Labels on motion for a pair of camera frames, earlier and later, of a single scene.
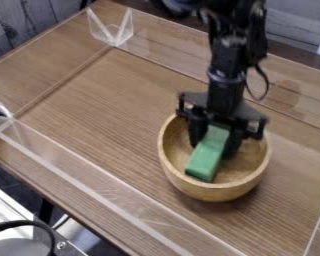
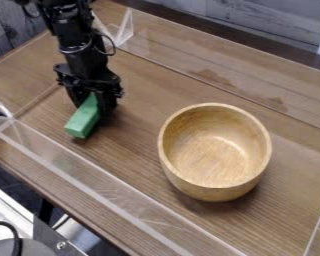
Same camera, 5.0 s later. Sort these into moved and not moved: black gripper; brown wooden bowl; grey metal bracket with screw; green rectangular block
Moved: green rectangular block; black gripper
Not moved: brown wooden bowl; grey metal bracket with screw
